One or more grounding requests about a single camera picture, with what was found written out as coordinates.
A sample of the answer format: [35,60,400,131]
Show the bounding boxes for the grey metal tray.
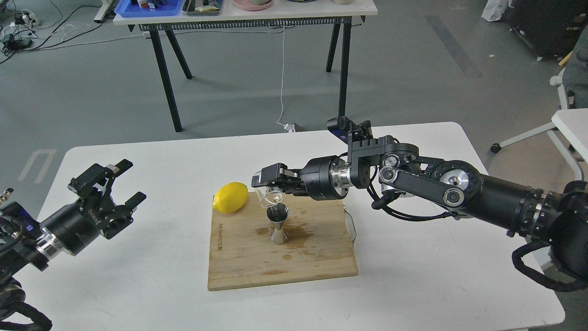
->
[182,0,223,17]

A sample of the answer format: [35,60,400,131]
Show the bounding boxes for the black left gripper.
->
[39,159,147,256]

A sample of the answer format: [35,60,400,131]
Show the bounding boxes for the white hanging cable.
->
[276,25,297,133]

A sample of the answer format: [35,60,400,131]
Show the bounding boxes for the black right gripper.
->
[251,156,351,201]

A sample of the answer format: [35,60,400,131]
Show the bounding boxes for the yellow lemon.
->
[212,182,249,214]

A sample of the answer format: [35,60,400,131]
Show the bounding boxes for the white office chair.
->
[491,69,588,180]

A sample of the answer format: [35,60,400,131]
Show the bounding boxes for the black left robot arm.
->
[0,159,146,331]

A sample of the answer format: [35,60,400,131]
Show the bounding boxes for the white background table black legs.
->
[114,0,378,132]

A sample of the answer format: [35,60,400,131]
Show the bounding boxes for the pink plate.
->
[233,0,273,12]

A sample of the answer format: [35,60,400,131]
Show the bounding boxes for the bamboo cutting board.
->
[208,193,358,291]

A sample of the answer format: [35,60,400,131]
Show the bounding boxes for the blue plastic tray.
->
[114,0,185,17]

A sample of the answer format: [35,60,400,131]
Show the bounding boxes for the black floor cables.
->
[0,0,104,53]

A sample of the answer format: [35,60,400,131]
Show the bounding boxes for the small clear glass cup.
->
[251,170,285,209]

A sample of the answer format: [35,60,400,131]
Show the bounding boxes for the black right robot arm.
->
[251,116,588,292]

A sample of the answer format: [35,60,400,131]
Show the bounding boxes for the steel double jigger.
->
[266,203,288,245]

